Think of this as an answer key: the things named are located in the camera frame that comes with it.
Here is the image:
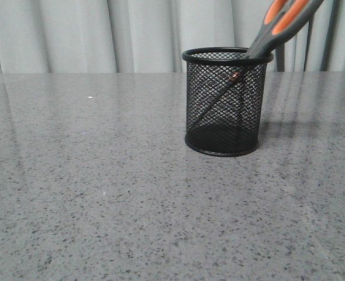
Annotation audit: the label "black mesh pen cup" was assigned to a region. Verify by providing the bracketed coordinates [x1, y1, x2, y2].
[182, 47, 274, 157]

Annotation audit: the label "grey pleated curtain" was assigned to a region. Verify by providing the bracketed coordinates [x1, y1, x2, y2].
[0, 1, 345, 73]

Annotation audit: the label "grey orange handled scissors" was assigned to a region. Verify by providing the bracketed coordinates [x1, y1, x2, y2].
[192, 0, 325, 125]

